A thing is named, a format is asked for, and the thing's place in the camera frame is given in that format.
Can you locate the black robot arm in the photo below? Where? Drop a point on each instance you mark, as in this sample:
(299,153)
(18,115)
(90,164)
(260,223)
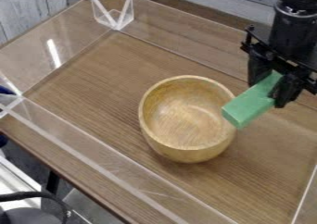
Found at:
(284,48)

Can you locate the green rectangular block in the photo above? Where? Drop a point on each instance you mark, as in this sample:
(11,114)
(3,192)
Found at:
(252,103)

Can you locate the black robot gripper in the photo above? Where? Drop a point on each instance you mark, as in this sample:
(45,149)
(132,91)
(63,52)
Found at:
(285,49)

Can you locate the clear acrylic enclosure wall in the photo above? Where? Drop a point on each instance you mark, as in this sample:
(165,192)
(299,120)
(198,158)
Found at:
(79,76)

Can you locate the brown wooden bowl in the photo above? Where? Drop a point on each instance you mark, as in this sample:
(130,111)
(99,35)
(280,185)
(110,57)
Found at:
(181,118)

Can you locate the black table leg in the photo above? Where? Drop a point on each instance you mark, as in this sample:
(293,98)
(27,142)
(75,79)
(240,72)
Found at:
(53,183)

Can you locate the grey metal base plate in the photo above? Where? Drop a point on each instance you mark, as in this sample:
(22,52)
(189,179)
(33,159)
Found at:
(33,215)

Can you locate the blue object at left edge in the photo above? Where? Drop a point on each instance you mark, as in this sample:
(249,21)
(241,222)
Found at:
(7,96)

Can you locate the clear acrylic corner bracket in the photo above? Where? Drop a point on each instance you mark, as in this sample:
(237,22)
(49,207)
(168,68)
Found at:
(114,19)

